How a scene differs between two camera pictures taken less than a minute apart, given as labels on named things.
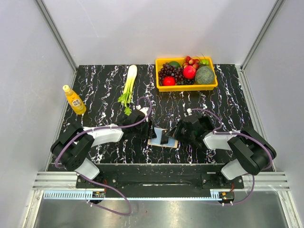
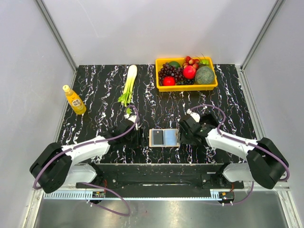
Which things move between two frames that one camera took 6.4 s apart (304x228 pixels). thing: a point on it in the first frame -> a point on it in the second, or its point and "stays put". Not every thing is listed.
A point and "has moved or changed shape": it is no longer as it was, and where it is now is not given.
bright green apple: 204,61 stays put
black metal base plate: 162,180 stays put
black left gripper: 149,133 -> 140,142
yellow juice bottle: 75,103 stays put
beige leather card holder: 172,142 has moved or changed shape
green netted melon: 204,75 stays put
